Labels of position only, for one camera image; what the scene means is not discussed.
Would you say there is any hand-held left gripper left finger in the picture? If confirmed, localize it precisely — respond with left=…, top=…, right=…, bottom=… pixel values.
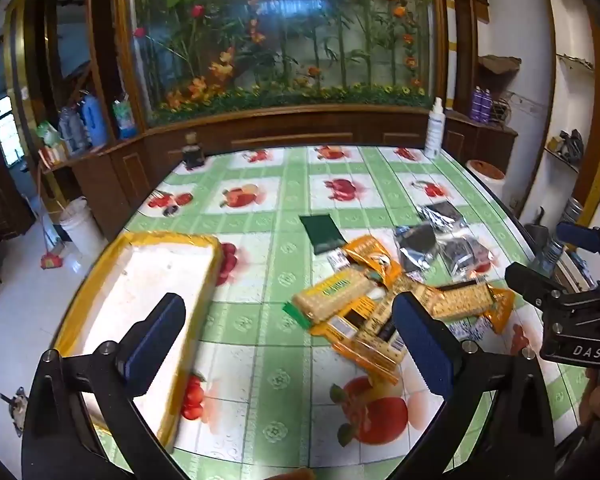
left=22, top=292, right=191, bottom=480

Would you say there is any metal can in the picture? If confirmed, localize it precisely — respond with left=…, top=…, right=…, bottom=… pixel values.
left=562, top=197, right=587, bottom=226

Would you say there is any green blue plastic packet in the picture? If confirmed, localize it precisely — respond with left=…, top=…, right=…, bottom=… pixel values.
left=112, top=100, right=141, bottom=140

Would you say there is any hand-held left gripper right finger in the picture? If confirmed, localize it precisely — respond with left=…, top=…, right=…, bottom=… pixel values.
left=385, top=292, right=556, bottom=480

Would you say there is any white plastic bucket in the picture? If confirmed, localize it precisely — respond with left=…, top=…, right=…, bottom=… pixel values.
left=59, top=197, right=108, bottom=259

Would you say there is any dark green snack packet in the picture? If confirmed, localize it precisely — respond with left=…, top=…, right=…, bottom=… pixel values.
left=299, top=213, right=344, bottom=256

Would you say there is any orange snack packet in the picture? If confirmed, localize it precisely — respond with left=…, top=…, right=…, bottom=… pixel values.
left=482, top=287, right=516, bottom=336
left=341, top=234, right=407, bottom=287

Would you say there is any red white box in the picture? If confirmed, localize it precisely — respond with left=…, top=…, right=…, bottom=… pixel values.
left=37, top=142, right=72, bottom=166

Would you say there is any orange label cracker packet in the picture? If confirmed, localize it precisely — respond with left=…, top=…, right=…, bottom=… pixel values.
left=337, top=310, right=407, bottom=386

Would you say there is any glass artificial flower display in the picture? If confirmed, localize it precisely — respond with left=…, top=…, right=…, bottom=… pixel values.
left=87, top=0, right=476, bottom=128

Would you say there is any barred window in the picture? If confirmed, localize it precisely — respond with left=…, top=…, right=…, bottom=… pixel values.
left=0, top=95, right=18, bottom=166

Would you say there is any green white bag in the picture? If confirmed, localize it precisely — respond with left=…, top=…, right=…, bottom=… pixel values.
left=35, top=121, right=63, bottom=150

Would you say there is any red broom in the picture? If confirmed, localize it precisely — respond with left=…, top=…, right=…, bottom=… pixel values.
left=35, top=165, right=66, bottom=271

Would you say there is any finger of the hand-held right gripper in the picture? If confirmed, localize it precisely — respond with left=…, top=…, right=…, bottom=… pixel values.
left=505, top=261, right=600, bottom=328
left=555, top=222, right=600, bottom=291

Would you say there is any silver foil snack packet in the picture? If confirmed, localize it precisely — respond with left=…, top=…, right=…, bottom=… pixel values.
left=394, top=225, right=438, bottom=274
left=437, top=237, right=494, bottom=281
left=416, top=201, right=468, bottom=234

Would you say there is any green label cracker packet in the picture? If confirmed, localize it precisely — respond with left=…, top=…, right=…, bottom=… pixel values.
left=420, top=282, right=497, bottom=320
left=285, top=266, right=377, bottom=332

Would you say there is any white foam tray yellow tape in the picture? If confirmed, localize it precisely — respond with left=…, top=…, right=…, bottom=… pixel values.
left=54, top=231, right=224, bottom=449

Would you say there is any metal table motor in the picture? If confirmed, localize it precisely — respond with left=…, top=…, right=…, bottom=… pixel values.
left=0, top=387, right=28, bottom=436

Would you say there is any dark glass jar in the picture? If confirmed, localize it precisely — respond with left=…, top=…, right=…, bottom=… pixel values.
left=182, top=131, right=207, bottom=170

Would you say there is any wooden base cabinet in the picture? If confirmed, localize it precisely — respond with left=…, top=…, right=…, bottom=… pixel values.
left=40, top=104, right=518, bottom=243

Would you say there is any white round bin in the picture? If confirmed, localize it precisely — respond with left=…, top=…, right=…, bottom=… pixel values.
left=466, top=160, right=507, bottom=201

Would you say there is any blue thermos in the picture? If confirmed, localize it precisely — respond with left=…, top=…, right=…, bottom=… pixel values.
left=80, top=91, right=108, bottom=148

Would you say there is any white plastic bottle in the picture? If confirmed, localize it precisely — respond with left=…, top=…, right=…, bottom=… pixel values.
left=424, top=97, right=445, bottom=160

